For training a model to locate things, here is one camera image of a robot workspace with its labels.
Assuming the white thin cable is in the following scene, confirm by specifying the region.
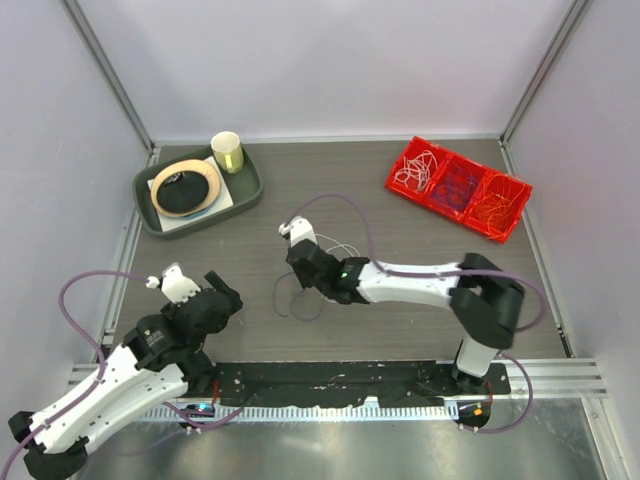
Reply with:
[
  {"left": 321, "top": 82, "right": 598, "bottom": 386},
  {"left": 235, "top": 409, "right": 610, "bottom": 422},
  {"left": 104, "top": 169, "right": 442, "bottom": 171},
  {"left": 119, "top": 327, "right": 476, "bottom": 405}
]
[
  {"left": 314, "top": 233, "right": 361, "bottom": 306},
  {"left": 392, "top": 145, "right": 444, "bottom": 192}
]

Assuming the purple thin cable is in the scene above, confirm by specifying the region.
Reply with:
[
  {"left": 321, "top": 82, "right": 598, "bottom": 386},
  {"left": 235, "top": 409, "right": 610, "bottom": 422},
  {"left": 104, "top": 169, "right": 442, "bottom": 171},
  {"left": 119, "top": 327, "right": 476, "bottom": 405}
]
[
  {"left": 434, "top": 167, "right": 481, "bottom": 211},
  {"left": 272, "top": 272, "right": 324, "bottom": 322}
]

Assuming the red plastic divided bin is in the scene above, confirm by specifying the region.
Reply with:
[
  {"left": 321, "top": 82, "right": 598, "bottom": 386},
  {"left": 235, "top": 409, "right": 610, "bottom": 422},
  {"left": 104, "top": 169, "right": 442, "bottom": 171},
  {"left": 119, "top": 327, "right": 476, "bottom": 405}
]
[{"left": 385, "top": 136, "right": 533, "bottom": 244}]

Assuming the orange thin cable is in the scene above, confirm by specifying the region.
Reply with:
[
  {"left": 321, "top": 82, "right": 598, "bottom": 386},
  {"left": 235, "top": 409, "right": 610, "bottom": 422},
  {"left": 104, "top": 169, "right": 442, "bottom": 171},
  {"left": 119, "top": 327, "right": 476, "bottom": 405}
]
[{"left": 474, "top": 172, "right": 531, "bottom": 236}]

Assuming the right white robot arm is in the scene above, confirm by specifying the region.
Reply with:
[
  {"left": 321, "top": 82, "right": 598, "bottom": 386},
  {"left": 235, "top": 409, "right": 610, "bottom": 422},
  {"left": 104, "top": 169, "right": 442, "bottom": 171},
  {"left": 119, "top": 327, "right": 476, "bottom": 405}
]
[{"left": 286, "top": 239, "right": 525, "bottom": 395}]

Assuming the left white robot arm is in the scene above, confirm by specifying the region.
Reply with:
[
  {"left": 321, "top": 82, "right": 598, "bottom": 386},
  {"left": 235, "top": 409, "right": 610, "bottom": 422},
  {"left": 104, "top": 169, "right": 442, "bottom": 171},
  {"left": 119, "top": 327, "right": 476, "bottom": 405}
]
[{"left": 8, "top": 264, "right": 243, "bottom": 479}]

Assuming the white paper sheet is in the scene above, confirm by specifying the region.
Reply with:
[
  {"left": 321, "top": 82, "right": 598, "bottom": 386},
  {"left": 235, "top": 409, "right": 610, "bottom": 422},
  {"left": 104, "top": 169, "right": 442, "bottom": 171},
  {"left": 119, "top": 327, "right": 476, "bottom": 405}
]
[{"left": 146, "top": 157, "right": 233, "bottom": 233}]

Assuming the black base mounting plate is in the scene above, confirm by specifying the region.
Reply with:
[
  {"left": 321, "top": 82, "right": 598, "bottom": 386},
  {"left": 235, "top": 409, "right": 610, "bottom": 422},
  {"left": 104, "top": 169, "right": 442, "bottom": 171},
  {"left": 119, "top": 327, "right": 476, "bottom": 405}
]
[{"left": 215, "top": 360, "right": 511, "bottom": 408}]

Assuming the cream yellow mug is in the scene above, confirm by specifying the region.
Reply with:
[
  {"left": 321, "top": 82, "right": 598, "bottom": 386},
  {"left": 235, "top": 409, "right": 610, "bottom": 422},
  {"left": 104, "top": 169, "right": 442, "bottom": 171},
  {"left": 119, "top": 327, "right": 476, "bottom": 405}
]
[{"left": 210, "top": 131, "right": 244, "bottom": 174}]

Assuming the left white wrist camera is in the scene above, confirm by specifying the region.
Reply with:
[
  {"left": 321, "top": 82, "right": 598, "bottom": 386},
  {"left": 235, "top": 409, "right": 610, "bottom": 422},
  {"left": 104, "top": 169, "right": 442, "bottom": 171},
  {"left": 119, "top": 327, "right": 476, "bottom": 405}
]
[{"left": 145, "top": 263, "right": 201, "bottom": 305}]

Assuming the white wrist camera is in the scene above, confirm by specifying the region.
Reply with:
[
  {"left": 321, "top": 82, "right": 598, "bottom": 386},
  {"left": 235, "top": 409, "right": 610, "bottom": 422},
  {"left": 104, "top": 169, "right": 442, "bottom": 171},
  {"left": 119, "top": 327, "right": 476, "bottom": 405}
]
[
  {"left": 278, "top": 216, "right": 317, "bottom": 248},
  {"left": 145, "top": 263, "right": 201, "bottom": 305}
]

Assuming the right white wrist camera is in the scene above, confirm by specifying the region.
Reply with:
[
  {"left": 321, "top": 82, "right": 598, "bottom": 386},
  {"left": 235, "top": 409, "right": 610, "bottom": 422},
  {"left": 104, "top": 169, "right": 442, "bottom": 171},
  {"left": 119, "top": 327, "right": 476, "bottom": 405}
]
[{"left": 278, "top": 216, "right": 317, "bottom": 248}]

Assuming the wooden ring with black disc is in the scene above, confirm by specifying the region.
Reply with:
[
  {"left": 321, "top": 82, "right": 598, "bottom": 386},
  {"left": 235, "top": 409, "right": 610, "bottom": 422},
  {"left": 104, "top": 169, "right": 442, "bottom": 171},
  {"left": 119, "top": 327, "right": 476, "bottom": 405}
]
[{"left": 151, "top": 158, "right": 223, "bottom": 219}]

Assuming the slotted cable duct rail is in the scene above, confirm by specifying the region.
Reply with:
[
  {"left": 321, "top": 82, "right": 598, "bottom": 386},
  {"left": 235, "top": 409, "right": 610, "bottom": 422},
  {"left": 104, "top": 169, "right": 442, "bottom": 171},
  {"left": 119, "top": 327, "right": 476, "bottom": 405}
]
[{"left": 134, "top": 403, "right": 459, "bottom": 424}]

